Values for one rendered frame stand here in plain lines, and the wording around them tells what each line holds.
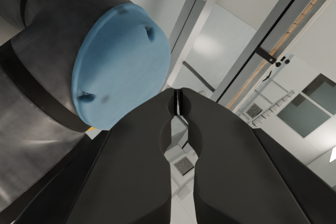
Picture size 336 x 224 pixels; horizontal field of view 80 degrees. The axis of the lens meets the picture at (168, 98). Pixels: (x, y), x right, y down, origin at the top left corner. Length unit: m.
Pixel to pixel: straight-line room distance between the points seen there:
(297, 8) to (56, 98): 0.83
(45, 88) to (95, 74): 0.05
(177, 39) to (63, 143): 1.01
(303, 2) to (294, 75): 7.38
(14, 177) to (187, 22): 1.02
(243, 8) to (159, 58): 1.45
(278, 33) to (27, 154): 0.85
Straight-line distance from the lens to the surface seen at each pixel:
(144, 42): 0.18
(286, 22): 0.90
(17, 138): 0.21
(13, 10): 0.30
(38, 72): 0.19
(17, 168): 0.22
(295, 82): 8.26
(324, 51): 1.49
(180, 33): 1.15
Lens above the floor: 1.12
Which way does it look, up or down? 24 degrees down
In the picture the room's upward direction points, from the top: 137 degrees clockwise
